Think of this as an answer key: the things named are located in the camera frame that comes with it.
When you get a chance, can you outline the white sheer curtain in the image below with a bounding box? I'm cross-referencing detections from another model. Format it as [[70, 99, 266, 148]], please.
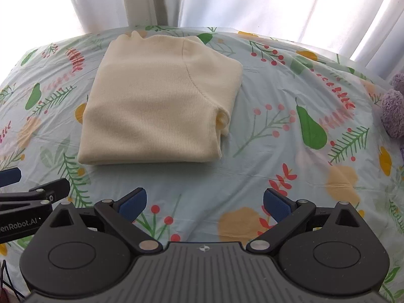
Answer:
[[1, 0, 403, 79]]

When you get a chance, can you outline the floral light blue bedsheet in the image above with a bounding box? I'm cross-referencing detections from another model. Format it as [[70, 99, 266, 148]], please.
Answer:
[[1, 25, 403, 302]]

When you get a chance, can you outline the cream knit sweater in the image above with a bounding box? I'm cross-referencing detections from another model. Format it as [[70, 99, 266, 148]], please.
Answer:
[[78, 32, 243, 165]]

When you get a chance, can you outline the black cable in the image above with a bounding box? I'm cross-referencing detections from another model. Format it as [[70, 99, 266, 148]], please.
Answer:
[[0, 259, 26, 302]]

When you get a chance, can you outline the purple teddy bear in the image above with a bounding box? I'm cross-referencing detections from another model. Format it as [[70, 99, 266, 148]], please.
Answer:
[[381, 73, 404, 139]]

